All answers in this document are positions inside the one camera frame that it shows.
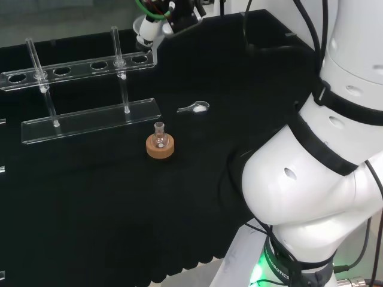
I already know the brown cork ring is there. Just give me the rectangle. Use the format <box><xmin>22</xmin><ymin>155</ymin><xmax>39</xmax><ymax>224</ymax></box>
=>
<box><xmin>145</xmin><ymin>133</ymin><xmax>175</xmax><ymax>158</ymax></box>

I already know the pale board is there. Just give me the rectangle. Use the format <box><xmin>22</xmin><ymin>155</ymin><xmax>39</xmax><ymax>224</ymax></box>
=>
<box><xmin>209</xmin><ymin>221</ymin><xmax>270</xmax><ymax>287</ymax></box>

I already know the glass round-bottom flask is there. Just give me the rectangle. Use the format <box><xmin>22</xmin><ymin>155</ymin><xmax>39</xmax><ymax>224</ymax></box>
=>
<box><xmin>151</xmin><ymin>121</ymin><xmax>168</xmax><ymax>149</ymax></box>

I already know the metal cable connector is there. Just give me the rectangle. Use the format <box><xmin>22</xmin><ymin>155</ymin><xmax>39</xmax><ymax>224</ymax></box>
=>
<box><xmin>336</xmin><ymin>276</ymin><xmax>383</xmax><ymax>287</ymax></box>

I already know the clear acrylic funnel stand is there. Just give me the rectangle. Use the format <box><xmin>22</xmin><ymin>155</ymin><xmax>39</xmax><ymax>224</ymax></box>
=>
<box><xmin>0</xmin><ymin>26</ymin><xmax>162</xmax><ymax>146</ymax></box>

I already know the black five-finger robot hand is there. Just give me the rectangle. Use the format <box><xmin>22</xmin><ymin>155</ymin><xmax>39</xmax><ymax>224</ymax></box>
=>
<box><xmin>135</xmin><ymin>0</ymin><xmax>207</xmax><ymax>46</ymax></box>

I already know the green cable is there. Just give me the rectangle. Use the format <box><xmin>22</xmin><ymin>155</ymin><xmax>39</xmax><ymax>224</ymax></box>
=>
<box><xmin>134</xmin><ymin>0</ymin><xmax>176</xmax><ymax>22</ymax></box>

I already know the black bench cloth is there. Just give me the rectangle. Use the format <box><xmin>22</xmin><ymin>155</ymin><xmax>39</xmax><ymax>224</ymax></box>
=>
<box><xmin>0</xmin><ymin>8</ymin><xmax>318</xmax><ymax>287</ymax></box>

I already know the black cable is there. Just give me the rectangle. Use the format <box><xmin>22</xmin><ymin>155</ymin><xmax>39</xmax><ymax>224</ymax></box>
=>
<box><xmin>299</xmin><ymin>0</ymin><xmax>329</xmax><ymax>68</ymax></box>
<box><xmin>241</xmin><ymin>0</ymin><xmax>318</xmax><ymax>56</ymax></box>
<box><xmin>291</xmin><ymin>0</ymin><xmax>321</xmax><ymax>68</ymax></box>
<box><xmin>332</xmin><ymin>160</ymin><xmax>383</xmax><ymax>287</ymax></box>

